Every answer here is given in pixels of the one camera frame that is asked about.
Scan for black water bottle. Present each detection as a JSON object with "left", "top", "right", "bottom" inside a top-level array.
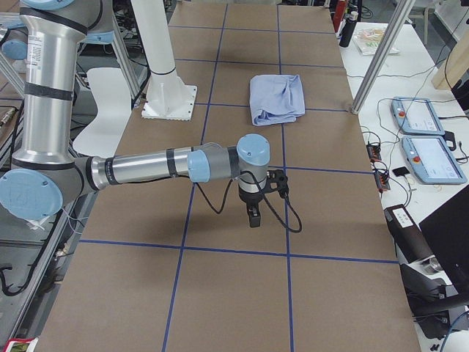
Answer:
[{"left": 339, "top": 11, "right": 359, "bottom": 48}]

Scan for far teach pendant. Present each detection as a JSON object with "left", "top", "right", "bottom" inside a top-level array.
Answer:
[{"left": 391, "top": 97, "right": 445, "bottom": 136}]

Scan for teach pendant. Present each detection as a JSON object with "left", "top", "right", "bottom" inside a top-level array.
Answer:
[
  {"left": 402, "top": 136, "right": 467, "bottom": 185},
  {"left": 391, "top": 97, "right": 445, "bottom": 136}
]

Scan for black monitor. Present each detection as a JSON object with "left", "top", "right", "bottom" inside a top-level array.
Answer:
[{"left": 419, "top": 187, "right": 469, "bottom": 293}]

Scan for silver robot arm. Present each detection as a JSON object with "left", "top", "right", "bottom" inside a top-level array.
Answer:
[{"left": 1, "top": 1, "right": 273, "bottom": 227}]

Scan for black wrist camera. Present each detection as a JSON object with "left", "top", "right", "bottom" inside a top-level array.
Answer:
[{"left": 264, "top": 169, "right": 289, "bottom": 199}]

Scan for light blue striped shirt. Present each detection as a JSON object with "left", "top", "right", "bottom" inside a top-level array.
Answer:
[{"left": 249, "top": 75, "right": 306, "bottom": 126}]

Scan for near teach pendant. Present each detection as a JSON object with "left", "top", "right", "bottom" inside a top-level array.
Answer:
[{"left": 402, "top": 136, "right": 467, "bottom": 185}]

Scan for aluminium frame post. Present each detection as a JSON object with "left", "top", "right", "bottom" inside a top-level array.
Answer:
[{"left": 351, "top": 0, "right": 415, "bottom": 114}]

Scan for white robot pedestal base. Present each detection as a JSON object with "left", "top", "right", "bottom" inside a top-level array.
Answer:
[{"left": 131, "top": 0, "right": 197, "bottom": 121}]

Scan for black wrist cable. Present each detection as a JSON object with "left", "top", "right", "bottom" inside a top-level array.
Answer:
[{"left": 193, "top": 175, "right": 303, "bottom": 233}]

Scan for white curved plastic sheet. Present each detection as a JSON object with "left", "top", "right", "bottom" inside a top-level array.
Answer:
[{"left": 73, "top": 67, "right": 132, "bottom": 158}]

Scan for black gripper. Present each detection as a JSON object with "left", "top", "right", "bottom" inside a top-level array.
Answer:
[{"left": 238, "top": 187, "right": 263, "bottom": 227}]

